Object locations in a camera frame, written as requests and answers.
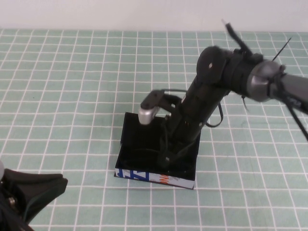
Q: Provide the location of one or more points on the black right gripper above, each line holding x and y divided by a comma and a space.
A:
174, 130

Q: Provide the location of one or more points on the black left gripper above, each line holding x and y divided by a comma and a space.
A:
9, 209

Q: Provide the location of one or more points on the black sunglasses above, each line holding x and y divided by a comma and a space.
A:
139, 156

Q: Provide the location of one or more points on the black glasses case printed front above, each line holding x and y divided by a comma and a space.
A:
137, 134

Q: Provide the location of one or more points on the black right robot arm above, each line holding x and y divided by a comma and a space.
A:
211, 79

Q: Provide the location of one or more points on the black zip tie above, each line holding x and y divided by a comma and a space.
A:
245, 103
282, 49

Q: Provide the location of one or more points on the green checkered tablecloth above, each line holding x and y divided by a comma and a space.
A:
72, 72

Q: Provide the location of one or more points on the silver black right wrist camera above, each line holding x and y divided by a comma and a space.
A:
149, 103

